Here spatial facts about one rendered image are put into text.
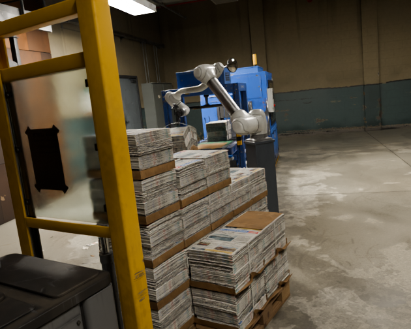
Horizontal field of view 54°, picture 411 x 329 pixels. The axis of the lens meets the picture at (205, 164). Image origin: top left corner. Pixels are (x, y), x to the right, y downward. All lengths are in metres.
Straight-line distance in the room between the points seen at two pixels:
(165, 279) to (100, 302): 0.63
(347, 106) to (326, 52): 1.61
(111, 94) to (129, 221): 0.51
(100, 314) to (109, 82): 0.88
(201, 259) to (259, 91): 5.10
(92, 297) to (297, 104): 10.97
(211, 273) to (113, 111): 1.11
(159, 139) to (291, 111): 10.26
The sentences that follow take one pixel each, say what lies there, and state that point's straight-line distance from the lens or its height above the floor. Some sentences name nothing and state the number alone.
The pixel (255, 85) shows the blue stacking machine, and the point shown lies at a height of 1.53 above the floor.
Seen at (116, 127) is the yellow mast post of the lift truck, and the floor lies 1.35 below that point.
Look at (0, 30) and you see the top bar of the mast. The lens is 2.11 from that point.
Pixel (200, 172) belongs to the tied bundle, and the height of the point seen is 0.99.
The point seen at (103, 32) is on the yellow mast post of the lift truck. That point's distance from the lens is 1.63.
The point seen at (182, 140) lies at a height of 1.07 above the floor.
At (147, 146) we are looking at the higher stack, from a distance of 2.02.
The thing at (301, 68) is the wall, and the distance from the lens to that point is 12.23.
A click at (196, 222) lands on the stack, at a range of 2.41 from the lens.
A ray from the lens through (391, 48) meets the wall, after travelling 12.45.
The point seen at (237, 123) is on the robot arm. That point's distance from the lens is 3.36.
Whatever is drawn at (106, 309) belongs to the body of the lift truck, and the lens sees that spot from 1.72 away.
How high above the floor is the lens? 1.43
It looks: 9 degrees down
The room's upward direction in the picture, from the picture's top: 6 degrees counter-clockwise
